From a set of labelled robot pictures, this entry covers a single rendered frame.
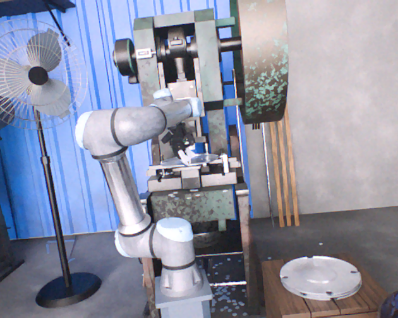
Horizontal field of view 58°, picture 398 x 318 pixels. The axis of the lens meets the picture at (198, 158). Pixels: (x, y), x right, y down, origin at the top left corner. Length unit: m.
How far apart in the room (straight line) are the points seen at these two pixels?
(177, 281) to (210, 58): 1.03
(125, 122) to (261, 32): 0.72
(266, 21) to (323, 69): 1.69
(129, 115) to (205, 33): 0.85
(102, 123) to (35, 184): 2.44
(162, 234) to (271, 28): 0.89
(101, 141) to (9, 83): 1.09
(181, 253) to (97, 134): 0.47
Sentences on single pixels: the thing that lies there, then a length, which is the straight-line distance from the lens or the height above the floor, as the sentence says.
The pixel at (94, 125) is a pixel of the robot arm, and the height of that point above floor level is 1.03.
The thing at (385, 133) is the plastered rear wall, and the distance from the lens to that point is 3.34.
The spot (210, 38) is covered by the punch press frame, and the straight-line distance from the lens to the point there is 1.78.
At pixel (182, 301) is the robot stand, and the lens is 1.24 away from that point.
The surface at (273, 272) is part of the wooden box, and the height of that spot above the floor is 0.35.
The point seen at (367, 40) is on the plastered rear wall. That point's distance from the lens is 3.28.
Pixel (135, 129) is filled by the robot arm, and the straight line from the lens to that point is 1.03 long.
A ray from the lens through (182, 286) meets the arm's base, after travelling 1.24.
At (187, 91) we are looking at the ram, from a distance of 1.81.
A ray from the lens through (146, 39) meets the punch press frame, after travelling 1.81.
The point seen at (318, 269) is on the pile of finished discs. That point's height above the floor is 0.38.
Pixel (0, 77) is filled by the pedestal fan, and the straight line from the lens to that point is 2.15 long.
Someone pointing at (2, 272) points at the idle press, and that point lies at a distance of 3.01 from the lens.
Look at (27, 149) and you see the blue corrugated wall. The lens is 3.45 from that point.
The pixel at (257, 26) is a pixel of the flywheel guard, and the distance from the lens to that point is 1.51.
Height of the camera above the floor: 1.07
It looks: 9 degrees down
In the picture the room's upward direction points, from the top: 7 degrees counter-clockwise
